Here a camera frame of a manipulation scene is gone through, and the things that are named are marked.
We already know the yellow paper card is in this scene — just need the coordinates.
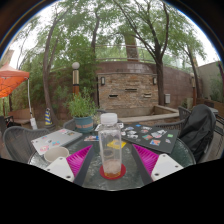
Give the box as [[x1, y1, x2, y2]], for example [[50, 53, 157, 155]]
[[106, 138, 128, 150]]

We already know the clear plastic bottle white cap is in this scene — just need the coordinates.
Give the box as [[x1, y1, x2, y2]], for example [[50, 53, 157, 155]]
[[97, 112, 123, 179]]

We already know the blue and yellow cone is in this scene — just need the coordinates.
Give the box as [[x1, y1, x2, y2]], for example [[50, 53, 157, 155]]
[[43, 107, 54, 127]]

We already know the orange canopy tent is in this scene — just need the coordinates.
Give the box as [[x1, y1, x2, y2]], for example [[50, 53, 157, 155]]
[[0, 63, 38, 131]]

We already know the globe-topped lamp post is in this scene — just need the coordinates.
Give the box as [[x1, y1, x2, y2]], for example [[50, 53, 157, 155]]
[[71, 61, 82, 97]]

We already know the flat round red coaster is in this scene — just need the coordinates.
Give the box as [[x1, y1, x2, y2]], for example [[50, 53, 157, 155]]
[[99, 162, 127, 181]]

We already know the grey wall utility box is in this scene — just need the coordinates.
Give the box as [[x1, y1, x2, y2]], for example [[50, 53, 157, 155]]
[[163, 93, 172, 105]]

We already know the black laptop with stickers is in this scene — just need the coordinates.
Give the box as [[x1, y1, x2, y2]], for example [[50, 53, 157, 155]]
[[120, 122, 180, 155]]

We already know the small colourful photo card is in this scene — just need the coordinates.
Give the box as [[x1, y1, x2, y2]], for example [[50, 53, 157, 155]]
[[83, 134, 100, 143]]

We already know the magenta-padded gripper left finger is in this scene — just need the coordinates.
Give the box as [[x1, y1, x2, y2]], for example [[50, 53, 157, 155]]
[[44, 144, 98, 187]]

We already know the silver laptop with stickers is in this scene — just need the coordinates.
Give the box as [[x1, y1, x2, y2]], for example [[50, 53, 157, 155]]
[[30, 128, 84, 157]]

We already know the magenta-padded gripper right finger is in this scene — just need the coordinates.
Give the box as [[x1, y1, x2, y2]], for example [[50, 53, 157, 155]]
[[130, 143, 185, 186]]

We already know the green plant in teal pot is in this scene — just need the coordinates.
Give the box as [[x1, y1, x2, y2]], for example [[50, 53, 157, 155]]
[[65, 87, 99, 134]]

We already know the wooden bench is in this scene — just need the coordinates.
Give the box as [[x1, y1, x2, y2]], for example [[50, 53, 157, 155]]
[[7, 107, 35, 127]]

